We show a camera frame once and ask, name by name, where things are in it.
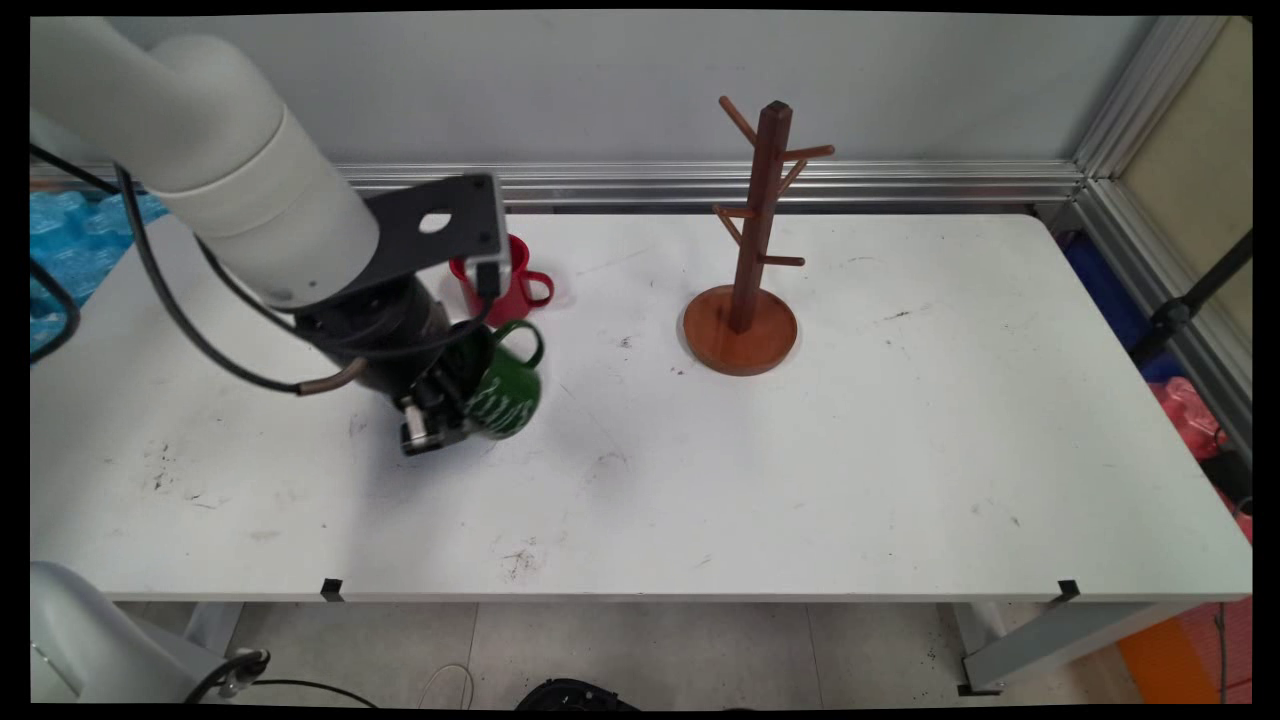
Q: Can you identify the thick black hanging cable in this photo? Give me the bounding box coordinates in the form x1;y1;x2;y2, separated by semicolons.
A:
30;145;369;398

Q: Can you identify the blue bubble wrap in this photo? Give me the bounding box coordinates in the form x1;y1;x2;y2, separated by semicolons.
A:
30;190;171;356

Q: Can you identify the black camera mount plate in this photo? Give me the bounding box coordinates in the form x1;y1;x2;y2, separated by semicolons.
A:
362;174;508;303

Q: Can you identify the brown wooden mug tree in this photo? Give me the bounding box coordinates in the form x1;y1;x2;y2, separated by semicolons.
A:
682;95;837;378

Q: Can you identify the aluminium corner frame profile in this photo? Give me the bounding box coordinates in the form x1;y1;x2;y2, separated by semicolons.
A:
1072;15;1253;451

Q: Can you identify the red enamel mug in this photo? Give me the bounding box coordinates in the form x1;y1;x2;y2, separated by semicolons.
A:
447;234;555;328

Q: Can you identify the white floor cable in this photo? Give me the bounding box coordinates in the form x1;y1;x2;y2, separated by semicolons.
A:
417;662;477;708

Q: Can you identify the horizontal aluminium frame rail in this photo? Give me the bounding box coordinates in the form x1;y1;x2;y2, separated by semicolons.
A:
30;160;1087;213

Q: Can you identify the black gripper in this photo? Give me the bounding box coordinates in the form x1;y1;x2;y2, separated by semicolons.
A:
385;335;494;458

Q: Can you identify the beige wall panel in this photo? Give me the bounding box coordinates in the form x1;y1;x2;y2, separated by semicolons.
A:
1118;18;1253;346

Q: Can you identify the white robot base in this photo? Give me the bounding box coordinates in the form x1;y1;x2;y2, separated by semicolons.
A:
30;560;241;706

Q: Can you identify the black object on floor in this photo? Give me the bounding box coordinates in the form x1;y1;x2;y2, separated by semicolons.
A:
514;677;643;711

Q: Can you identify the grey table leg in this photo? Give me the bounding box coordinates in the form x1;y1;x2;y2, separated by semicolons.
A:
950;600;1196;698

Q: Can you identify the thin black hanging cable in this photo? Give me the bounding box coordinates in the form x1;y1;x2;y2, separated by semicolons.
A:
30;255;83;366

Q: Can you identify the blue box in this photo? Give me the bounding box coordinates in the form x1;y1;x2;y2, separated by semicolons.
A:
1058;235;1183;383

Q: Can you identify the orange floor item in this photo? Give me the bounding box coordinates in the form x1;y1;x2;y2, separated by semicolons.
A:
1116;612;1227;706

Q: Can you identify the black floor cable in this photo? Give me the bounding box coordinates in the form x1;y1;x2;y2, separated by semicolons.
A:
183;648;381;709

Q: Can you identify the green mug with white print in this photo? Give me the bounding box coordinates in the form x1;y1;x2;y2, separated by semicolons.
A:
452;319;547;442

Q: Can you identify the red plastic bag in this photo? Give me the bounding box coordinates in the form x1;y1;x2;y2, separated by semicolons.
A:
1148;375;1229;461

